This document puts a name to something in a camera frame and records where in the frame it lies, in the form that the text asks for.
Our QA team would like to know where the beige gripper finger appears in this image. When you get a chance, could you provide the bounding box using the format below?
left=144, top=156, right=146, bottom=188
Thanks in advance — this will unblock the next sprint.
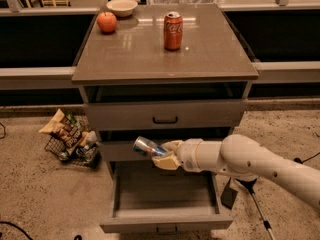
left=162, top=140, right=183, bottom=152
left=152, top=152, right=181, bottom=170

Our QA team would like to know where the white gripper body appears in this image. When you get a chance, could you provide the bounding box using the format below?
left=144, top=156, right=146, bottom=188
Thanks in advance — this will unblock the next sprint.
left=176, top=139, right=202, bottom=173

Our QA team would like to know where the silver blue redbull can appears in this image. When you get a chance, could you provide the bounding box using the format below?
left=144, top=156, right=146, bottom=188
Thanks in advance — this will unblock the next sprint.
left=133, top=136, right=167, bottom=157

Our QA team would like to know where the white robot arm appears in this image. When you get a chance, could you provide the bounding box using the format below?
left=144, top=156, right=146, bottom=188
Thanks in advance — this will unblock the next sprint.
left=152, top=134, right=320, bottom=210

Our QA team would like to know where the grey open bottom drawer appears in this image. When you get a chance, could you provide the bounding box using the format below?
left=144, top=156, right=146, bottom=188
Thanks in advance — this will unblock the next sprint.
left=101, top=160, right=232, bottom=233

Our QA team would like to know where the grey drawer cabinet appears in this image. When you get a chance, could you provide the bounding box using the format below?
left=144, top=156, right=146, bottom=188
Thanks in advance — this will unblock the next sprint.
left=71, top=3, right=260, bottom=172

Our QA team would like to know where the grey top drawer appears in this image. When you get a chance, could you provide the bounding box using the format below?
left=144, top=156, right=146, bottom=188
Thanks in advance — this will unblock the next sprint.
left=84, top=99, right=247, bottom=131

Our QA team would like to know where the orange coca-cola can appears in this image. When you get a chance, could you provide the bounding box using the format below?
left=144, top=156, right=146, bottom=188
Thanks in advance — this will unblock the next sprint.
left=163, top=11, right=183, bottom=51

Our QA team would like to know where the yellow brown snack bag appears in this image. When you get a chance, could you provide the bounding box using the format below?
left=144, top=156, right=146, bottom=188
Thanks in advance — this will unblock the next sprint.
left=39, top=109, right=88, bottom=153

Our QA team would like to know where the red apple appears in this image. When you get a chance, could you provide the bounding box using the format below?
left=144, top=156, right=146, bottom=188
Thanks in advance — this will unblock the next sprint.
left=97, top=12, right=117, bottom=33

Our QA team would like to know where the white bowl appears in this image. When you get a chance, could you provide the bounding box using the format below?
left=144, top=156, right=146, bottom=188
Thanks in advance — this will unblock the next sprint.
left=107, top=0, right=138, bottom=17

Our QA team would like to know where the wire basket with snacks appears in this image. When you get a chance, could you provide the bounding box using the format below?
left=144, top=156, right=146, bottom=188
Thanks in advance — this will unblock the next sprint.
left=45, top=117, right=100, bottom=168

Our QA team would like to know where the black floor cable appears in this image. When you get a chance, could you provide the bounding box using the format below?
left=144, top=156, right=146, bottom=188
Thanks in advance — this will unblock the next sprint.
left=0, top=220, right=34, bottom=240

